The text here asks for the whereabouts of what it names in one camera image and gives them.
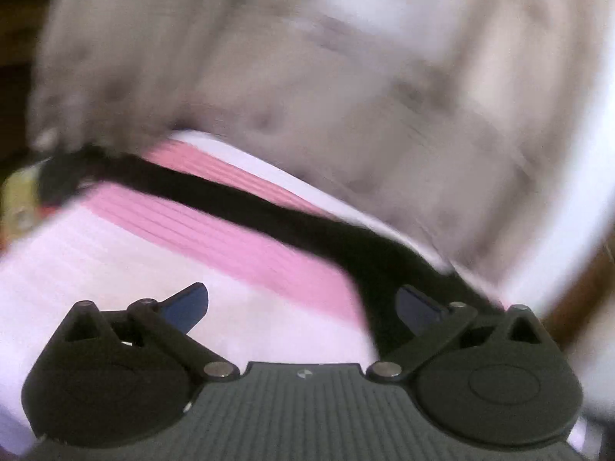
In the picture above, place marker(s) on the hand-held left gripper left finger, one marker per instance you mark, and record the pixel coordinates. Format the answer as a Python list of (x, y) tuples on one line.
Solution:
[(190, 308)]

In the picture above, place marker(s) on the pink checked bed sheet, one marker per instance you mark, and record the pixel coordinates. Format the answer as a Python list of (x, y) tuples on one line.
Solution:
[(144, 235)]

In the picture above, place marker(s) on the yellow object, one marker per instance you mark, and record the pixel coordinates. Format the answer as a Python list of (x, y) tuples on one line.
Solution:
[(17, 197)]

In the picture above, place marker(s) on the black cloth garment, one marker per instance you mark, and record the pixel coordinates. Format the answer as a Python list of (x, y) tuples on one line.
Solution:
[(240, 206)]

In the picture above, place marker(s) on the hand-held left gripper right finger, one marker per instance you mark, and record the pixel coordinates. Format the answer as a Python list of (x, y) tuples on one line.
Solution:
[(417, 309)]

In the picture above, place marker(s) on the brown wooden furniture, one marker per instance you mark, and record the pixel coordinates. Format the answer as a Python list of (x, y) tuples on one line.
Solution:
[(588, 288)]

